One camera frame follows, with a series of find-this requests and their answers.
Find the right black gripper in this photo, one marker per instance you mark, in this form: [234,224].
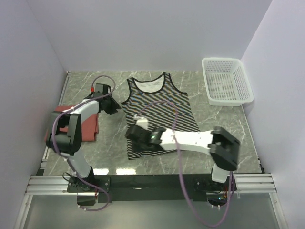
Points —
[137,149]

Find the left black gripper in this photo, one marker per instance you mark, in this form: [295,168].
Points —
[112,110]

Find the rust red tank top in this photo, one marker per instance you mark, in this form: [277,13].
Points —
[89,127]

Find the striped multicolour tank top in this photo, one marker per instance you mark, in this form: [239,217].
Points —
[156,100]

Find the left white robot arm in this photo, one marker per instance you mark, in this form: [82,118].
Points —
[69,127]

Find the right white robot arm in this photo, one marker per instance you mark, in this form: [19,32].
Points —
[218,143]

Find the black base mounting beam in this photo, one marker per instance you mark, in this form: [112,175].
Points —
[148,187]

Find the white plastic laundry basket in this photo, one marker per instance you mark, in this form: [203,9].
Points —
[226,82]

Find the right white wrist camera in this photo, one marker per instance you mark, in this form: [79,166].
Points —
[141,122]

